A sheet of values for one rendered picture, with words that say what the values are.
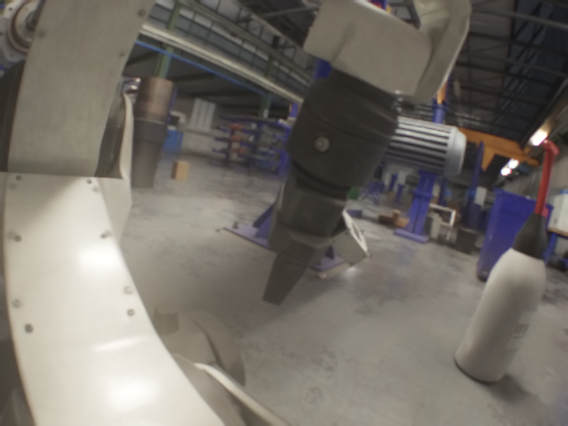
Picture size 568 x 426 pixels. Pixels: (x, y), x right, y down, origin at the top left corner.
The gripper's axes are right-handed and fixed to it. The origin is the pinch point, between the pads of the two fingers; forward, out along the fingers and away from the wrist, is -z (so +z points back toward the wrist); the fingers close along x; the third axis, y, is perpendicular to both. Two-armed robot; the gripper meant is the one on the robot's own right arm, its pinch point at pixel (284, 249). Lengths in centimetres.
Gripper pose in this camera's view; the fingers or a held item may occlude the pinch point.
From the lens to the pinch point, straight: 32.9
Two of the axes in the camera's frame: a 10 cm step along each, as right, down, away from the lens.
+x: 0.5, -4.8, 8.8
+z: 3.7, -8.1, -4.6
